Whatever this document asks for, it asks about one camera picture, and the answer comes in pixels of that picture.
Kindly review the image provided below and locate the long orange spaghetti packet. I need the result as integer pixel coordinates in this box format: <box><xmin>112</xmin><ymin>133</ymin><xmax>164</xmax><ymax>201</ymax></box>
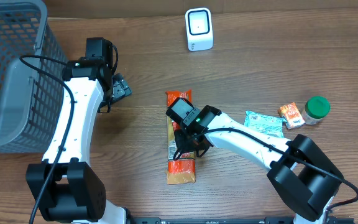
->
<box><xmin>165</xmin><ymin>89</ymin><xmax>196</xmax><ymax>185</ymax></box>

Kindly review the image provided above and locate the teal snack packet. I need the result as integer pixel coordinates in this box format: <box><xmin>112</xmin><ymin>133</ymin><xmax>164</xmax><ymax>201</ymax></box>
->
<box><xmin>244</xmin><ymin>111</ymin><xmax>284</xmax><ymax>138</ymax></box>

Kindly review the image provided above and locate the small orange white box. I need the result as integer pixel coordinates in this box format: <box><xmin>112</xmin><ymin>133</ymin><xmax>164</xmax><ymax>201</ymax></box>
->
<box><xmin>278</xmin><ymin>102</ymin><xmax>305</xmax><ymax>129</ymax></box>

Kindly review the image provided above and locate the green capped bottle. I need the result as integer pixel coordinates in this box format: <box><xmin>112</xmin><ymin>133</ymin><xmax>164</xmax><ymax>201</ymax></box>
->
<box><xmin>301</xmin><ymin>96</ymin><xmax>331</xmax><ymax>125</ymax></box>

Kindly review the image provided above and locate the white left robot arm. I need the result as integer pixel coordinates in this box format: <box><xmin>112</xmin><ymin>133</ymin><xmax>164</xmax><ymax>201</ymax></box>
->
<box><xmin>25</xmin><ymin>37</ymin><xmax>135</xmax><ymax>224</ymax></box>

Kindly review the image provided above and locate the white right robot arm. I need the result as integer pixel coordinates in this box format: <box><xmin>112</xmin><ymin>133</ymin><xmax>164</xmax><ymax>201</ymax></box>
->
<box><xmin>166</xmin><ymin>97</ymin><xmax>343</xmax><ymax>223</ymax></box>

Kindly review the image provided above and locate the white barcode scanner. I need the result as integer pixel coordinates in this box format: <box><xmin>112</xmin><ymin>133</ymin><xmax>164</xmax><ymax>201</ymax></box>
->
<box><xmin>185</xmin><ymin>7</ymin><xmax>214</xmax><ymax>52</ymax></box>

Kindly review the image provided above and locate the grey plastic mesh basket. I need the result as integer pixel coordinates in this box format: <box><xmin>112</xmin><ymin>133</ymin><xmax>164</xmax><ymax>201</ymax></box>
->
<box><xmin>0</xmin><ymin>0</ymin><xmax>67</xmax><ymax>153</ymax></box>

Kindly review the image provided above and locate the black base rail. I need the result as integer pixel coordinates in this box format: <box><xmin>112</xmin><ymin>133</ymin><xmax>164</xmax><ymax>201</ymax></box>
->
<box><xmin>133</xmin><ymin>217</ymin><xmax>293</xmax><ymax>224</ymax></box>

